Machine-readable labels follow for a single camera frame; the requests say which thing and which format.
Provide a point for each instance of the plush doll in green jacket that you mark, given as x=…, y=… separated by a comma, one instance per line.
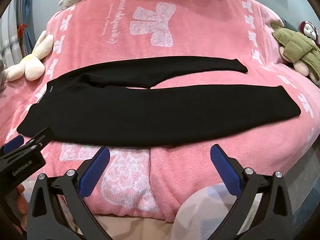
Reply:
x=295, y=45

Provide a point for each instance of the white lace curtain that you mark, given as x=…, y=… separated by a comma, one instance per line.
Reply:
x=11, y=40

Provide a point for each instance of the person's left hand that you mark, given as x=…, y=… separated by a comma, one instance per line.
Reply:
x=22, y=202

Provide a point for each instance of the dark teal cushion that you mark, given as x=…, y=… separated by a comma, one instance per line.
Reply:
x=291, y=25

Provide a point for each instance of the blue curtain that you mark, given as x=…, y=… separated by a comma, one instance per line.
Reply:
x=28, y=30

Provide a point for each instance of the black pants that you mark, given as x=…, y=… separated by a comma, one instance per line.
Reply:
x=150, y=115

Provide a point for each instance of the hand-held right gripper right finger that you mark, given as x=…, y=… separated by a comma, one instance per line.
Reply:
x=225, y=170

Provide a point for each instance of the white cloth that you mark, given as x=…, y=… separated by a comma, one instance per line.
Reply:
x=200, y=205

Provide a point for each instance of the red curtain ornament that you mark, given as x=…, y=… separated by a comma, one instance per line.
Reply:
x=22, y=28

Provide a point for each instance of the grey bed base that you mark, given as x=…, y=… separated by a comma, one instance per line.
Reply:
x=305, y=185

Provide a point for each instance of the cream flower plush toy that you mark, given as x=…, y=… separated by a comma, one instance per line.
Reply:
x=32, y=65

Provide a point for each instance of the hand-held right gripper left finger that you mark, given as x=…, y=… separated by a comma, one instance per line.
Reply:
x=96, y=170

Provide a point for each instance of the beige bed sheet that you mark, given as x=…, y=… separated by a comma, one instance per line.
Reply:
x=135, y=227

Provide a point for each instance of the grey plush toy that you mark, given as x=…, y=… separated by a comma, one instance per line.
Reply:
x=2, y=75

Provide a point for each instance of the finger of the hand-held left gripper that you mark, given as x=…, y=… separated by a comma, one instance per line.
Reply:
x=40, y=137
x=13, y=143

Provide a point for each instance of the pink bow-print blanket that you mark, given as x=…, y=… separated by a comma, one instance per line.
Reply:
x=200, y=42

